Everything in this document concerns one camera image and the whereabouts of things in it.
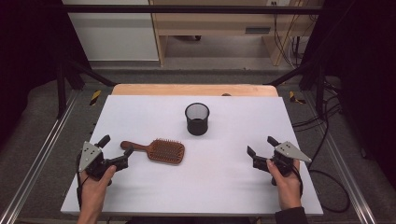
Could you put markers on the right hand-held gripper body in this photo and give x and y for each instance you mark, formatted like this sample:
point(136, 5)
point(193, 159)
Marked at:
point(288, 154)

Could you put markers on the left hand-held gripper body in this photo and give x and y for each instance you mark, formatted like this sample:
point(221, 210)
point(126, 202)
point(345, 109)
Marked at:
point(90, 155)

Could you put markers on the brown wooden hairbrush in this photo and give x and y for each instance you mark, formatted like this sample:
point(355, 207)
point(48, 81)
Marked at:
point(162, 151)

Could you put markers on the black mesh cup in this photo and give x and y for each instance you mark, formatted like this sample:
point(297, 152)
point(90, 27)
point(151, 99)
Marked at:
point(197, 123)

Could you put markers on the person's right hand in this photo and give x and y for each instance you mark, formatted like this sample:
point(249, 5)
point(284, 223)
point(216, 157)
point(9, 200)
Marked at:
point(286, 186)

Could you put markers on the person's left hand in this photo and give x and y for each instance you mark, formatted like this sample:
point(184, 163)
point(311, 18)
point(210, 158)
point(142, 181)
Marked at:
point(95, 189)

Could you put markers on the yellow black floor tape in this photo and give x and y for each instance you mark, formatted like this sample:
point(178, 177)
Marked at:
point(294, 98)
point(95, 97)

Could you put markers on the white table board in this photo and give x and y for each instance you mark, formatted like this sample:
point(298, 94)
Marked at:
point(193, 183)

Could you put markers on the light wooden table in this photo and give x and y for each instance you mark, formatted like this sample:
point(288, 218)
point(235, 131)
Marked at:
point(174, 89)

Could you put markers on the white cabinet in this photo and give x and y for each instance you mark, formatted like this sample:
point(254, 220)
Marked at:
point(115, 34)

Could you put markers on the black curtain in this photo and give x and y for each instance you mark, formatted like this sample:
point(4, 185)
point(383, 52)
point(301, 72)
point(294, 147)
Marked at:
point(28, 56)
point(364, 77)

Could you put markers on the light wooden desk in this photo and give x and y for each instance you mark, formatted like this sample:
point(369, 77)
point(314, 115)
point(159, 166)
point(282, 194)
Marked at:
point(218, 23)

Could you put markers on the aluminium floor rail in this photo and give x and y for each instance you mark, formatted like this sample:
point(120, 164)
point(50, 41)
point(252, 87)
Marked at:
point(40, 155)
point(345, 168)

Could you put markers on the black frame stand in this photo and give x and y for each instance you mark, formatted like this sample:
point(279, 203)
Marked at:
point(62, 90)
point(319, 90)

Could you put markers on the black horizontal frame bar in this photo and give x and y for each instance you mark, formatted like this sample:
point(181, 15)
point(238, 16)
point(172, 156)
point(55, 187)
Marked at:
point(186, 9)

